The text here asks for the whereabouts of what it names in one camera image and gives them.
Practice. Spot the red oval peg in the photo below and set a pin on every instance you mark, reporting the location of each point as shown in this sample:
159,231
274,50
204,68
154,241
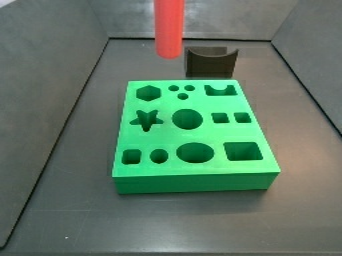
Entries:
168,27

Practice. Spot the green shape sorter block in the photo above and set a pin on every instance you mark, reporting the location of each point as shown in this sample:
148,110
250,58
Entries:
190,138

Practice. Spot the black curved holder block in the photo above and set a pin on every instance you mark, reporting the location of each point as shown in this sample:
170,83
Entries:
210,62

